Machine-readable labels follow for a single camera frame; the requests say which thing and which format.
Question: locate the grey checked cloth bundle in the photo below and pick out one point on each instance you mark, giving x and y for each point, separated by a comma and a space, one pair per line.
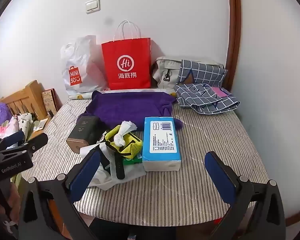
202, 71

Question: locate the striped bed mattress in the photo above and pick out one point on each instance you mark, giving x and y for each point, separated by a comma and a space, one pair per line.
190, 142

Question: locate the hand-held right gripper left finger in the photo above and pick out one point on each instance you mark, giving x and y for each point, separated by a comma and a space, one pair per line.
87, 170

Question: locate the purple towel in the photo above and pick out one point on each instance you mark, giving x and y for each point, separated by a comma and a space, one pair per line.
130, 105

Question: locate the beige backpack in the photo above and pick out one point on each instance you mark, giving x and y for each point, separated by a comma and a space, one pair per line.
162, 67

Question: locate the brown wooden door frame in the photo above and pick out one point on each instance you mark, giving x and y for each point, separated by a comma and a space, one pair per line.
233, 30

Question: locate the patterned notebook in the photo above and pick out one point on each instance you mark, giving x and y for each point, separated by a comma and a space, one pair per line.
48, 101

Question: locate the white spotted cloth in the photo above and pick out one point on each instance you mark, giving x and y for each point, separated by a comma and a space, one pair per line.
23, 121

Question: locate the wooden nightstand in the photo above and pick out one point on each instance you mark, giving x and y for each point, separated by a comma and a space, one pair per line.
43, 133

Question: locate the green foil packet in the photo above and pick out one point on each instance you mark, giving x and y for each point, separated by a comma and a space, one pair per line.
132, 161

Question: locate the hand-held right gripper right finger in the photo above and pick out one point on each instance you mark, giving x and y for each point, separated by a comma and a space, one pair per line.
218, 175

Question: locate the blue tissue pack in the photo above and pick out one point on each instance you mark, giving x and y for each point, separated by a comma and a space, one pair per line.
162, 140

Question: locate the lettered grey checked cloth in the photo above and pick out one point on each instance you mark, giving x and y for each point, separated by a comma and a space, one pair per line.
200, 100

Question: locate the pink cloth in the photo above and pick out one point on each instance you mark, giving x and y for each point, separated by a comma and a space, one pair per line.
5, 131

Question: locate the white plastic shopping bag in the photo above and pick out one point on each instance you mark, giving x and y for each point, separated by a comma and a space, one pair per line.
80, 62

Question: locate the white wall light switch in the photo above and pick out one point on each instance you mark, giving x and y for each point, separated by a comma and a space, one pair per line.
92, 5

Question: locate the green blanket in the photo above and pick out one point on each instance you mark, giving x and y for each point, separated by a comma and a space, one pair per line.
16, 182

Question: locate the yellow mesh bag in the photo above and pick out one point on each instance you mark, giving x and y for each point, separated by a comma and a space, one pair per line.
134, 147

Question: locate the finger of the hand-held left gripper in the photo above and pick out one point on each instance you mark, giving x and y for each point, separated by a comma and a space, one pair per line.
35, 142
15, 137

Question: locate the red paper bag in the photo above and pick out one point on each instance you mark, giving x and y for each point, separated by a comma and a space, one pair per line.
140, 52

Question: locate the wooden headboard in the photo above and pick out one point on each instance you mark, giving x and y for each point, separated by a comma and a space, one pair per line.
27, 92

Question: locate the white tissue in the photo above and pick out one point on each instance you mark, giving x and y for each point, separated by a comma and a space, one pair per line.
123, 128

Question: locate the white plastic wrapper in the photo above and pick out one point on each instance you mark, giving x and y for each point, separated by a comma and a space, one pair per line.
105, 178

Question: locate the purple plush toy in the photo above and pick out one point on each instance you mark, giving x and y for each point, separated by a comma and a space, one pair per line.
2, 112

